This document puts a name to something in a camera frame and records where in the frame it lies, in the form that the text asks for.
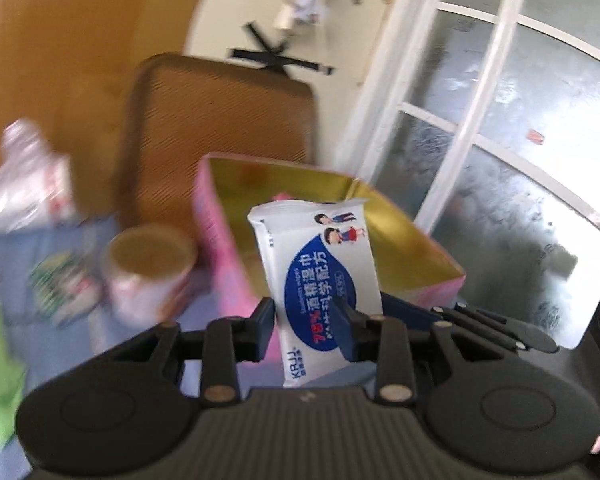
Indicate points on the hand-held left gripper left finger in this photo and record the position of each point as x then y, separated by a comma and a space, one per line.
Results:
262, 332

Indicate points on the black chair base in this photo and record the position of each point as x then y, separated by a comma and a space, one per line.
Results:
290, 64

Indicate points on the red window sticker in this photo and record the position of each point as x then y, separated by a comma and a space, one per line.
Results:
535, 136

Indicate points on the blue striped sheet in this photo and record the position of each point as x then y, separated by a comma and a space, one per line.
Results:
15, 260

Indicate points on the white window frame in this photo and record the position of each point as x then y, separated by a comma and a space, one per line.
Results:
460, 135

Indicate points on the paper snack tub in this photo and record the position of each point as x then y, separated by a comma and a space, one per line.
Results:
145, 285

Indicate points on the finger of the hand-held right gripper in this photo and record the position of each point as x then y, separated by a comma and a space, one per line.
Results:
485, 325

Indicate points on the green patterned packet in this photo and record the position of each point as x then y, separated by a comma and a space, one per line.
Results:
65, 287

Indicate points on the plastic bag of cups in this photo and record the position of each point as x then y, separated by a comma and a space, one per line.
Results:
25, 180

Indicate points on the wooden board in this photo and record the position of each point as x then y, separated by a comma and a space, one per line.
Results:
80, 35

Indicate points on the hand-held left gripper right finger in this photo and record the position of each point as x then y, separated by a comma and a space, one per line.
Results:
354, 335

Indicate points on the white wet wipes pack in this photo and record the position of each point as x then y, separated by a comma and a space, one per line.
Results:
320, 280

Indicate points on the short black tape strip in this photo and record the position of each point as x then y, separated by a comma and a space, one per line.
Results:
262, 37

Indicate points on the pink tin box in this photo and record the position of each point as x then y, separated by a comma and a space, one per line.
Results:
410, 245

